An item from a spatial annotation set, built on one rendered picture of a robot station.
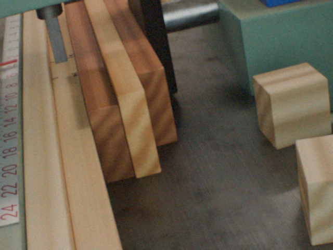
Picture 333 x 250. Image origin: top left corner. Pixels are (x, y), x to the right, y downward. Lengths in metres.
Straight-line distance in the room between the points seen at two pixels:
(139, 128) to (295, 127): 0.10
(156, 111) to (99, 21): 0.13
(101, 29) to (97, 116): 0.13
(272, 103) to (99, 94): 0.10
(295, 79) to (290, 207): 0.09
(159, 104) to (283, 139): 0.08
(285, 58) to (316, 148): 0.16
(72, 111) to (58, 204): 0.12
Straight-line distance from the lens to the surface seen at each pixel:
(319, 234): 0.34
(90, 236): 0.31
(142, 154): 0.42
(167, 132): 0.45
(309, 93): 0.42
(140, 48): 0.47
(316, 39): 0.50
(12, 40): 0.55
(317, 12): 0.50
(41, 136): 0.39
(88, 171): 0.36
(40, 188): 0.34
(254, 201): 0.38
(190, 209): 0.38
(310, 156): 0.34
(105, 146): 0.41
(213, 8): 0.53
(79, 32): 0.55
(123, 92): 0.40
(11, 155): 0.36
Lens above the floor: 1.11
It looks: 26 degrees down
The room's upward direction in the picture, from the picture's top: 11 degrees counter-clockwise
